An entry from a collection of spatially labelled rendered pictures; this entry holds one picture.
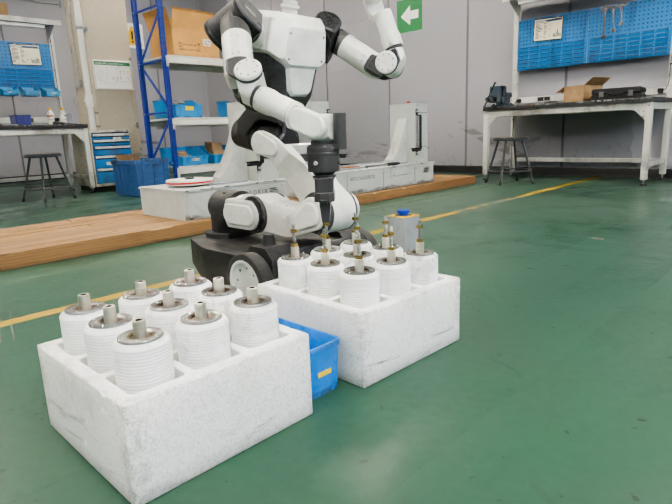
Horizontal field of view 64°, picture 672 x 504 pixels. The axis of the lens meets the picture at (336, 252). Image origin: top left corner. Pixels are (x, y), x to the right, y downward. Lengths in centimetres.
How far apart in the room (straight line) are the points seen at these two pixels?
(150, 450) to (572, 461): 71
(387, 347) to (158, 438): 57
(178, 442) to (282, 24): 130
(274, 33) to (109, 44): 606
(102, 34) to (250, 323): 691
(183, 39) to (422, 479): 602
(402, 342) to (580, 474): 50
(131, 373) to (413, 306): 69
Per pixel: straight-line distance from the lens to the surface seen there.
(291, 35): 185
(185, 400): 96
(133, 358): 94
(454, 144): 713
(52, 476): 115
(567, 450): 111
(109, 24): 786
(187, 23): 668
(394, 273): 132
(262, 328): 106
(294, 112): 146
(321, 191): 145
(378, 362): 128
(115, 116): 770
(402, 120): 514
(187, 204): 337
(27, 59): 724
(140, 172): 579
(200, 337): 99
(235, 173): 376
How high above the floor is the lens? 58
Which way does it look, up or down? 13 degrees down
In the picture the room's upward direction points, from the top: 2 degrees counter-clockwise
